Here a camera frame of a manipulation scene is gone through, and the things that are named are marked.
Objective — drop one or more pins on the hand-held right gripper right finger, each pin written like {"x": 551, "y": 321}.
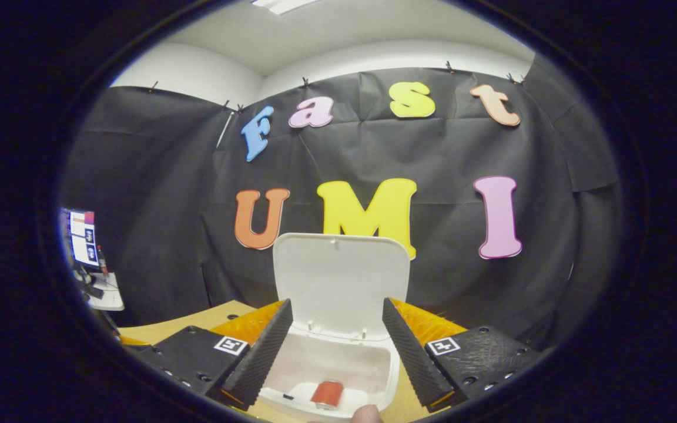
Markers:
{"x": 409, "y": 352}

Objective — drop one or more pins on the white side table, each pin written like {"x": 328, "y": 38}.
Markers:
{"x": 108, "y": 294}

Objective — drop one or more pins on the white desktop garbage bin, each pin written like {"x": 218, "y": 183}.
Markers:
{"x": 338, "y": 276}

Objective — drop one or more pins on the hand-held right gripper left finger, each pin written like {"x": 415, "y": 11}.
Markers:
{"x": 262, "y": 352}

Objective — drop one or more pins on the large ceiling light panel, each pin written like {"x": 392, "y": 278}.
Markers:
{"x": 282, "y": 4}

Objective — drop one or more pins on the small red object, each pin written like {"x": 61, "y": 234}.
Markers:
{"x": 102, "y": 261}

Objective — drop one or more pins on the computer monitor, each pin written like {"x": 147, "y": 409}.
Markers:
{"x": 83, "y": 235}

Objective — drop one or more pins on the red pop can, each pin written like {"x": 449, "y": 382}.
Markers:
{"x": 328, "y": 393}

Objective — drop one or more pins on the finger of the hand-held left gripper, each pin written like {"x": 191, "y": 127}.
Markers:
{"x": 133, "y": 341}

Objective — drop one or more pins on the black backdrop cloth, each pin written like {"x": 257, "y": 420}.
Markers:
{"x": 374, "y": 147}

